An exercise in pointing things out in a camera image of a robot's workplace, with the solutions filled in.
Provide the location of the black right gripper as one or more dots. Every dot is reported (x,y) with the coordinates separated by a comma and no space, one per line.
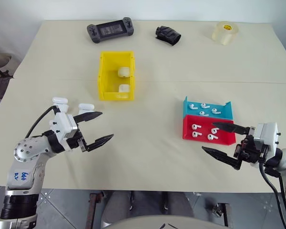
(251,150)

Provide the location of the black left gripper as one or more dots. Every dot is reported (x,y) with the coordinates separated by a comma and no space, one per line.
(74,143)

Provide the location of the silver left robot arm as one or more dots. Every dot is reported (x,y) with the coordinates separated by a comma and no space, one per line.
(26,150)

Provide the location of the yellow plastic bin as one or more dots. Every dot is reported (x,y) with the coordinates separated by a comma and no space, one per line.
(102,71)

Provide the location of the red plastic tray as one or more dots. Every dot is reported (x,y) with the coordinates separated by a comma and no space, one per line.
(226,139)

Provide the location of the white wireless earbud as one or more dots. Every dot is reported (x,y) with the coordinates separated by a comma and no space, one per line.
(215,111)
(195,134)
(214,131)
(211,137)
(194,126)
(193,106)
(204,105)
(203,113)

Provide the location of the blue plastic tray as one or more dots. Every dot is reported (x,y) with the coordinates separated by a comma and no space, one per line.
(225,112)

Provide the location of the dark metal table leg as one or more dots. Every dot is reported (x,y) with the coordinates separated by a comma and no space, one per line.
(224,213)

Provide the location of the dark grey rounded shape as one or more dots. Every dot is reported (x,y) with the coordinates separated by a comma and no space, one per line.
(118,205)

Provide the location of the rusty metal table leg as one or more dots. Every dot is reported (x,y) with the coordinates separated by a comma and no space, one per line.
(93,210)

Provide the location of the black handheld game controller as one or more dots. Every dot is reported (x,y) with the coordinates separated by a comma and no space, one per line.
(109,28)

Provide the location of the light grey robot torso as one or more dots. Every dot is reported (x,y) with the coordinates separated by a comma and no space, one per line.
(145,223)

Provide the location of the clear adhesive tape roll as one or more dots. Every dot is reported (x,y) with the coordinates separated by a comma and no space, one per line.
(225,33)

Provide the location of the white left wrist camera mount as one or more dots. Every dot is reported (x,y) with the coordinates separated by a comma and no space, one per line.
(62,125)

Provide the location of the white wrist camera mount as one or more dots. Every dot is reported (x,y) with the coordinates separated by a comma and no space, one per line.
(62,125)
(267,136)

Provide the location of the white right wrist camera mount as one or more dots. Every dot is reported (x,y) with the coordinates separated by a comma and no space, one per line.
(267,136)

